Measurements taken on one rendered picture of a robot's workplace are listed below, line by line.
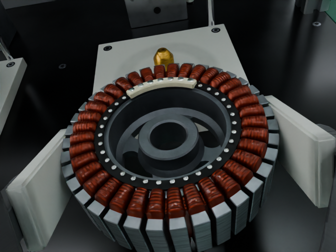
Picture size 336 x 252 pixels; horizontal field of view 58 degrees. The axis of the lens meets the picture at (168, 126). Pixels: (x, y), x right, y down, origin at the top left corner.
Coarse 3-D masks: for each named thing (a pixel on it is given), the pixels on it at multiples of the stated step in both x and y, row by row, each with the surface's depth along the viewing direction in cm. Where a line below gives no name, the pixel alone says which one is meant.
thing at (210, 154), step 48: (96, 96) 18; (144, 96) 18; (192, 96) 18; (240, 96) 16; (96, 144) 15; (144, 144) 16; (192, 144) 16; (240, 144) 14; (96, 192) 13; (144, 192) 13; (192, 192) 12; (240, 192) 13; (144, 240) 13
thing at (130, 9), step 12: (132, 0) 37; (144, 0) 37; (156, 0) 37; (168, 0) 37; (180, 0) 38; (132, 12) 38; (144, 12) 38; (156, 12) 38; (168, 12) 39; (180, 12) 39; (132, 24) 39; (144, 24) 40
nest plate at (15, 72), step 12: (12, 60) 36; (24, 60) 37; (0, 72) 35; (12, 72) 34; (0, 84) 33; (12, 84) 33; (0, 96) 32; (12, 96) 33; (0, 108) 30; (0, 120) 30; (0, 132) 29
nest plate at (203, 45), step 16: (176, 32) 35; (192, 32) 35; (208, 32) 34; (224, 32) 34; (112, 48) 35; (128, 48) 34; (144, 48) 34; (176, 48) 33; (192, 48) 33; (208, 48) 32; (224, 48) 32; (96, 64) 33; (112, 64) 33; (128, 64) 32; (144, 64) 32; (208, 64) 31; (224, 64) 30; (240, 64) 30; (96, 80) 31; (112, 80) 31
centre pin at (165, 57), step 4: (160, 48) 29; (164, 48) 29; (156, 52) 29; (160, 52) 28; (164, 52) 28; (168, 52) 29; (156, 56) 29; (160, 56) 28; (164, 56) 28; (168, 56) 29; (172, 56) 29; (156, 60) 29; (160, 60) 29; (164, 60) 29; (168, 60) 29; (172, 60) 29; (156, 64) 29; (164, 64) 29
